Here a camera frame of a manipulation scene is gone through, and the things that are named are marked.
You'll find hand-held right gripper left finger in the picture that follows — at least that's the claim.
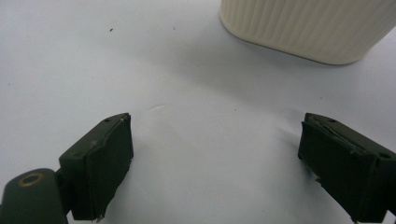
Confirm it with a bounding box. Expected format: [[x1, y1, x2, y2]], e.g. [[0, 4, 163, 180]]
[[58, 112, 134, 222]]

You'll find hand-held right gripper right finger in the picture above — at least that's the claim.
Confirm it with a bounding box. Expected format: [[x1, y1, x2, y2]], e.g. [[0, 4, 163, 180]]
[[297, 112, 396, 224]]

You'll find cream pump bottle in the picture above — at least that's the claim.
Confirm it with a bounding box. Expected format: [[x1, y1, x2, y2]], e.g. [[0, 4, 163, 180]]
[[219, 0, 396, 65]]

